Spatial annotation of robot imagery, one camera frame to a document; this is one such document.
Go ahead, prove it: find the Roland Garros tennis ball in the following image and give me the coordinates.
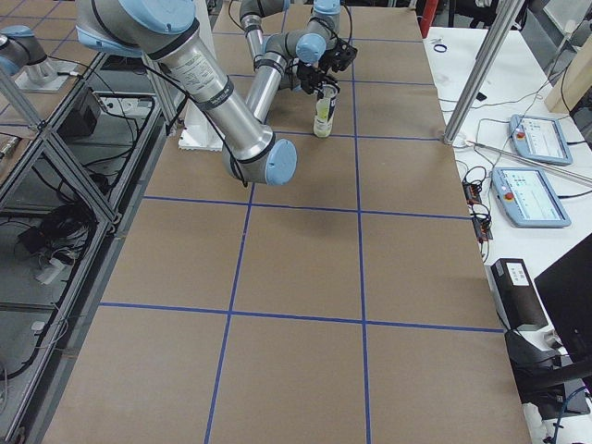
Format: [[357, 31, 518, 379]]
[[314, 118, 332, 138]]

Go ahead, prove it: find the red cylinder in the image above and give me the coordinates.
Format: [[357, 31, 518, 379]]
[[419, 0, 438, 38]]

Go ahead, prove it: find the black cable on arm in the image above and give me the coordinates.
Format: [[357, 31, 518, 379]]
[[138, 50, 253, 189]]

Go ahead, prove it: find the aluminium frame post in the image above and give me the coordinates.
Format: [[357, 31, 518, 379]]
[[442, 0, 524, 145]]

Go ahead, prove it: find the clear tennis ball tube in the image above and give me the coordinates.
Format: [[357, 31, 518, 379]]
[[314, 84, 339, 138]]

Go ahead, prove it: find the near blue teach pendant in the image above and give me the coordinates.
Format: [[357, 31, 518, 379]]
[[491, 167, 572, 228]]

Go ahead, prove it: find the Wilson tennis ball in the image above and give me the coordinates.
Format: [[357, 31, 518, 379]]
[[315, 98, 334, 120]]

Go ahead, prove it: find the blue teach pendant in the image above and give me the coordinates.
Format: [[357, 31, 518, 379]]
[[491, 167, 572, 228], [510, 115, 573, 166]]

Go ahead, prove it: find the black monitor stand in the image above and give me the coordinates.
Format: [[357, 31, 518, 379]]
[[504, 331, 591, 419]]

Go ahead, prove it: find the far blue teach pendant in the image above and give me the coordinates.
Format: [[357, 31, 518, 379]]
[[510, 115, 573, 166]]

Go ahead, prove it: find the black monitor screen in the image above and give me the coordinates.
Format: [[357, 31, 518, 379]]
[[534, 233, 592, 360]]

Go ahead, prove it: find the small orange circuit board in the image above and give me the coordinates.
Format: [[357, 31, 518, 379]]
[[462, 181, 482, 205]]

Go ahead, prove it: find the brown paper table mat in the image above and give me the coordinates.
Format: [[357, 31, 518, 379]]
[[43, 7, 530, 443]]

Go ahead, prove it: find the black box white label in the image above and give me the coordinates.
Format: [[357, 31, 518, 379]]
[[490, 258, 549, 331]]

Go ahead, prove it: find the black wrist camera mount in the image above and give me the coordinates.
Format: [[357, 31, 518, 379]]
[[332, 39, 358, 72]]

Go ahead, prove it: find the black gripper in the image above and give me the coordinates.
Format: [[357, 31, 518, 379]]
[[298, 45, 344, 95]]

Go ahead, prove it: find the blue tape roll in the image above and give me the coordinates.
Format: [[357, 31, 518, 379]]
[[433, 43, 447, 53]]

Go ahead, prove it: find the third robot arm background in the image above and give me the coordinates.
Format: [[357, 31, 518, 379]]
[[1, 25, 79, 93]]

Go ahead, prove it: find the diagonal aluminium brace rod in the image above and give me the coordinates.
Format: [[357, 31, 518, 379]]
[[467, 141, 592, 186]]

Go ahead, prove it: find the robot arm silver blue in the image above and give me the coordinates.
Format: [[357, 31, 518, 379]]
[[76, 1, 297, 186], [240, 1, 344, 98]]

